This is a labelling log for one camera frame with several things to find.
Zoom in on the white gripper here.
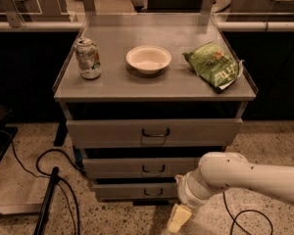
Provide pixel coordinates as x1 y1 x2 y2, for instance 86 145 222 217
168 172 208 233

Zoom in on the grey drawer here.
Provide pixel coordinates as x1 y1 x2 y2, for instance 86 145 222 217
94 182 177 202
83 158 199 179
67 118 243 149

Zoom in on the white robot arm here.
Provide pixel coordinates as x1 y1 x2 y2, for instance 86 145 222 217
168 152 294 233

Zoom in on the grey drawer cabinet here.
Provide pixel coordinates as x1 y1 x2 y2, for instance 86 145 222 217
55 14 256 190

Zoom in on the black bar on floor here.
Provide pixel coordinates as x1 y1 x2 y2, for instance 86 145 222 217
34 166 59 235

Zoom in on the green chip bag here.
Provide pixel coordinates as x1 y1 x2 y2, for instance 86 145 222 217
183 42 243 93

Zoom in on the white paper bowl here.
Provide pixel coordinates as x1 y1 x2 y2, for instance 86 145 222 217
126 45 172 74

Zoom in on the crushed white soda can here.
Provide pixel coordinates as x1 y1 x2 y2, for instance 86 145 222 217
74 37 102 79

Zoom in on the black cable right floor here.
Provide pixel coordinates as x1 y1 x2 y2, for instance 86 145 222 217
221 191 274 235

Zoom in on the black cable floor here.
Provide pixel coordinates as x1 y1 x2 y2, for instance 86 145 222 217
221 191 274 235
0 128 86 235

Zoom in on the black cable left floor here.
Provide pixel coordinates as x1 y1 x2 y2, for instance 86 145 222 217
0 128 86 235

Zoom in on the white rail right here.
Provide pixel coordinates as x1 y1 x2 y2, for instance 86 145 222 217
217 22 294 32

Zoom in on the white rail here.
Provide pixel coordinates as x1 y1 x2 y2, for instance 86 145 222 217
0 22 84 32
217 22 294 32

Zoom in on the white rail left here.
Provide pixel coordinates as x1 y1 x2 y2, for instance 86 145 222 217
0 22 84 32

